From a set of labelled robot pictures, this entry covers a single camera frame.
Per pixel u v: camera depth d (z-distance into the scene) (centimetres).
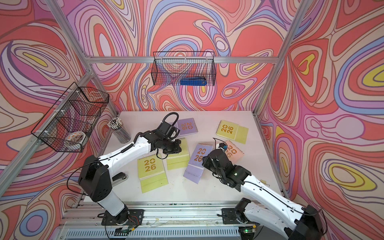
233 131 107
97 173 43
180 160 93
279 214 43
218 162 57
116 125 89
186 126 111
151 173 87
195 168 77
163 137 65
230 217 73
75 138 72
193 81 82
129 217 72
